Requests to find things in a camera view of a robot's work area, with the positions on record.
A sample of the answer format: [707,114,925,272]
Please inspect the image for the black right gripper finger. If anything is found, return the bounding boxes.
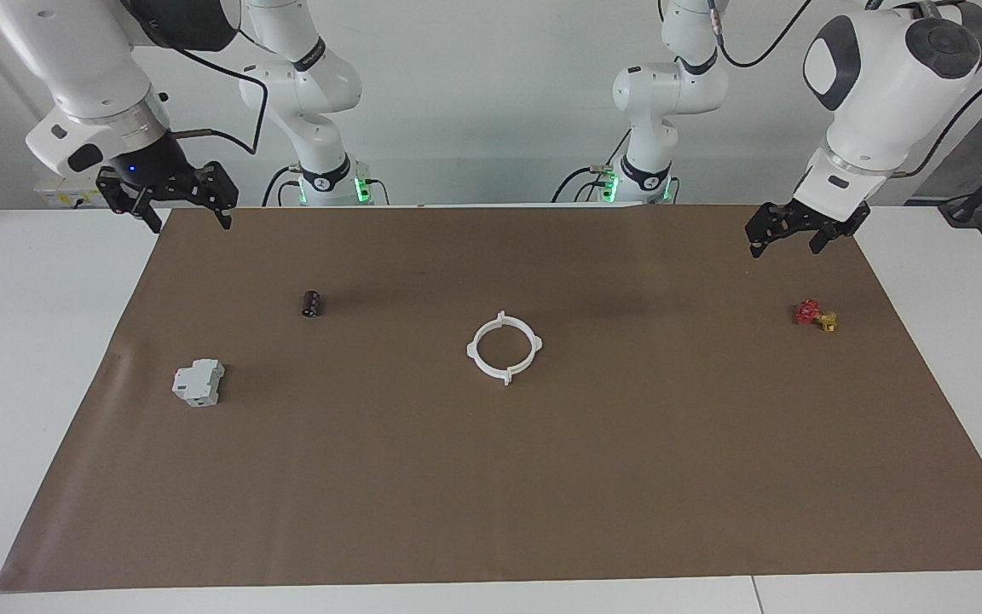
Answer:
[98,169,161,233]
[204,162,239,229]

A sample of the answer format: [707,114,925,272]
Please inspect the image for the white half pipe clamp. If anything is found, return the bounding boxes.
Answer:
[466,314,513,387]
[498,311,545,386]

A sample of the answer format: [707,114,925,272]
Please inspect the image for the white power strip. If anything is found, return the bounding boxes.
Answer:
[35,175,108,210]

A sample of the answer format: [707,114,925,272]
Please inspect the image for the red handwheel brass valve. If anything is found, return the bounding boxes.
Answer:
[794,298,839,333]

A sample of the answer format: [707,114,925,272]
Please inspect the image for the white circuit breaker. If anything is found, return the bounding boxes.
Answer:
[171,358,226,408]

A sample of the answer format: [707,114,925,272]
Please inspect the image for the brown paper table mat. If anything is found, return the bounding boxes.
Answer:
[0,203,982,594]

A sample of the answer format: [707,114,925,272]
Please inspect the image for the black base cable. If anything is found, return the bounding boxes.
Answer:
[263,165,303,207]
[552,128,633,204]

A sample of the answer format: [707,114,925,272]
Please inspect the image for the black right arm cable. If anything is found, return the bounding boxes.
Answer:
[150,34,270,159]

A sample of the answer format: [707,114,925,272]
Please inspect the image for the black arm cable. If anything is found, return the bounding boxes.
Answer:
[708,0,982,180]
[150,34,270,159]

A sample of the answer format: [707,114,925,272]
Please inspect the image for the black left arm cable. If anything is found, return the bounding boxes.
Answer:
[708,0,982,180]

